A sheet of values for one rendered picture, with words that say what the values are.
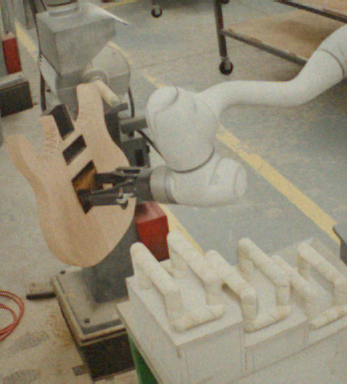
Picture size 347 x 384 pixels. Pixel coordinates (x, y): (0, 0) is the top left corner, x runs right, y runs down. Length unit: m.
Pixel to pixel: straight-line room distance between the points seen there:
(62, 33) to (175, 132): 0.59
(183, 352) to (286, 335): 0.25
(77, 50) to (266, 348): 0.95
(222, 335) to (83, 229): 0.52
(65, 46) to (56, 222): 0.51
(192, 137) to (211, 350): 0.43
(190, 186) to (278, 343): 0.39
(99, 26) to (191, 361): 0.96
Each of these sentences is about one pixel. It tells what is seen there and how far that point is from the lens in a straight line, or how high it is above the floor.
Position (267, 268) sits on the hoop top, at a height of 1.13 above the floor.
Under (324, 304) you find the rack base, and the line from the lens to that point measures 1.67.
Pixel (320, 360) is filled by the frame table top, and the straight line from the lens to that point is 1.53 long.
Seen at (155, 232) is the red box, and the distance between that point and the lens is 2.72.
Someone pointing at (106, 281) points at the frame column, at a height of 0.39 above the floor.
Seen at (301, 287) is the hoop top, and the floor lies 1.05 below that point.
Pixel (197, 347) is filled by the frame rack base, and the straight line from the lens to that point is 1.37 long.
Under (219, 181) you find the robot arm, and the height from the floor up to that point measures 1.28.
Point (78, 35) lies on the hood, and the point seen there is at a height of 1.50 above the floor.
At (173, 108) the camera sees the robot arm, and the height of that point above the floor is 1.46.
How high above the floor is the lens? 2.00
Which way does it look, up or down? 28 degrees down
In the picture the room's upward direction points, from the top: 8 degrees counter-clockwise
